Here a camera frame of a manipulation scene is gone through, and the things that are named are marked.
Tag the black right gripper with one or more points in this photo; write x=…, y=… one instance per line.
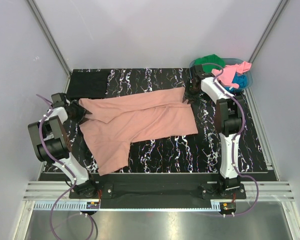
x=188, y=96

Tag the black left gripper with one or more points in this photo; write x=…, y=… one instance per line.
x=82, y=112

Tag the dusty pink t shirt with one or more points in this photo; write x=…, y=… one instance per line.
x=117, y=122

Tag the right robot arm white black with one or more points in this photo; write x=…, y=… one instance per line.
x=229, y=122

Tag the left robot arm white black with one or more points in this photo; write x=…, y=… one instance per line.
x=52, y=145

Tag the folded black t shirt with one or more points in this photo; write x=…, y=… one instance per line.
x=91, y=85

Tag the bright pink t shirt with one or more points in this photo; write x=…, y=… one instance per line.
x=226, y=76

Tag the green t shirt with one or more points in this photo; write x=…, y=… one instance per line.
x=211, y=61

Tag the blue t shirt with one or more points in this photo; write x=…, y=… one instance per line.
x=240, y=81

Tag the blue plastic laundry basket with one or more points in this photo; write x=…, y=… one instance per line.
x=228, y=61

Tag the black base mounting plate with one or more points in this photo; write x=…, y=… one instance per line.
x=158, y=191

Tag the left orange connector box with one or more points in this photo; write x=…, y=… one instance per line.
x=92, y=205

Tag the orange connector box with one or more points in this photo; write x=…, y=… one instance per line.
x=227, y=206
x=92, y=205

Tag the right orange connector box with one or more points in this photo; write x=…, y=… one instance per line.
x=227, y=206

